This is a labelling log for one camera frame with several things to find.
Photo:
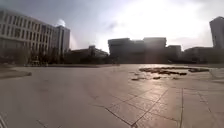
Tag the tall building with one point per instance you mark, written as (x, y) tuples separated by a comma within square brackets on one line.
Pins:
[(217, 33)]

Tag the grass patch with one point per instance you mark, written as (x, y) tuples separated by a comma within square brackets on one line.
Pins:
[(11, 73)]

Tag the grey stone slab plaza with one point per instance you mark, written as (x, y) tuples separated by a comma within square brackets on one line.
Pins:
[(66, 96)]

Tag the dark blocky building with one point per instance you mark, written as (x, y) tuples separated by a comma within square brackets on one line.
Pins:
[(140, 50)]

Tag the pale long building with windows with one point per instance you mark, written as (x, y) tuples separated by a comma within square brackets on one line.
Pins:
[(23, 33)]

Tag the dark low building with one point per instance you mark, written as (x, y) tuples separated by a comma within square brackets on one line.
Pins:
[(86, 55), (200, 55)]

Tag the row of trees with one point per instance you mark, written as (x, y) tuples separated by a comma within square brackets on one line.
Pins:
[(43, 57)]

